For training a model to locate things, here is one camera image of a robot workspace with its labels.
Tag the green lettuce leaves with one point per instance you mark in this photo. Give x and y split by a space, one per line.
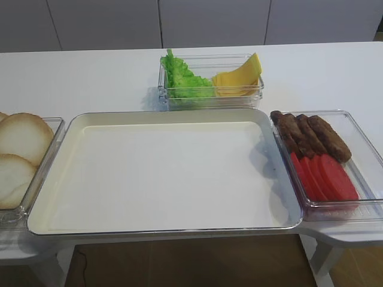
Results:
181 81

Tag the flat yellow cheese slices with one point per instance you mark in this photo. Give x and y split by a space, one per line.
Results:
232 91

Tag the upright yellow cheese slice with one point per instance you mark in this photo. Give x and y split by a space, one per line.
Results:
246 75

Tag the large white serving tray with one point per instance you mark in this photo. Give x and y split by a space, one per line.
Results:
214 171

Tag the clear container with greens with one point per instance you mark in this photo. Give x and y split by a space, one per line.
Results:
208 66

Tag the leftmost brown meat patty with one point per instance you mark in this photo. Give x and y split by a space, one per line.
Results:
279 121

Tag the brown meat patty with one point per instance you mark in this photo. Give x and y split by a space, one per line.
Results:
332 142
303 147
315 143
279 121

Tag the leftmost red tomato slice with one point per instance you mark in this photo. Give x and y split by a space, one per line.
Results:
303 178

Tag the red tomato slice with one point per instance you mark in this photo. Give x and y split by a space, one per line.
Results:
303 178
341 179
313 188
317 174

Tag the rightmost brown meat patty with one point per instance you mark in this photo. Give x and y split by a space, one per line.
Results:
332 142

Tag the clear container with meat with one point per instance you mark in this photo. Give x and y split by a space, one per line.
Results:
364 170

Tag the rightmost red tomato slice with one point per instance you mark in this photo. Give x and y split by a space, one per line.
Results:
341 179

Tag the clear container with buns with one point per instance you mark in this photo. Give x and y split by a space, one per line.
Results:
12 218

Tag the upper bun slice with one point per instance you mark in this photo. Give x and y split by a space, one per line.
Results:
26 135

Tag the bun slice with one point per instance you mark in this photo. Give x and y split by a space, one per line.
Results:
26 135
16 176

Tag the lower bun slice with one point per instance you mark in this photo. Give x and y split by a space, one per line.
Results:
16 176

